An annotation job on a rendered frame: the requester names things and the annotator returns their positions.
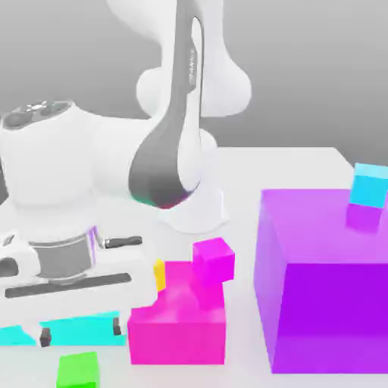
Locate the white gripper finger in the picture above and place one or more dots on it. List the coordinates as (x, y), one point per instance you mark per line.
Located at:
(45, 337)
(117, 326)

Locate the small green cube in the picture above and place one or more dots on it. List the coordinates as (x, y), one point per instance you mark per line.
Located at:
(78, 371)

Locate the small yellow cube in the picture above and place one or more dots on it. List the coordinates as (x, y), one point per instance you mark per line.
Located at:
(159, 274)

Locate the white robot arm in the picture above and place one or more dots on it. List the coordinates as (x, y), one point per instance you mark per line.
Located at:
(60, 157)

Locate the small blue cube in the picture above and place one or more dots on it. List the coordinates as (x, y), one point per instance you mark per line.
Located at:
(368, 189)

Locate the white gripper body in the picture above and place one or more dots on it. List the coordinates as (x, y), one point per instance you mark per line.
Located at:
(133, 282)

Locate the small magenta cube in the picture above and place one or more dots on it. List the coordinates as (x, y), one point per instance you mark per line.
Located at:
(212, 260)

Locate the large purple box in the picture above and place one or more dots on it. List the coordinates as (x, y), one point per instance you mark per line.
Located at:
(327, 309)

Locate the large pink box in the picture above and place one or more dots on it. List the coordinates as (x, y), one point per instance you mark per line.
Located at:
(175, 336)

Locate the small purple cube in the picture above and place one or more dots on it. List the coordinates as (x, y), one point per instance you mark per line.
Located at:
(362, 218)

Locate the large cyan box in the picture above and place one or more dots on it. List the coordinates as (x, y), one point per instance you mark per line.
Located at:
(81, 331)

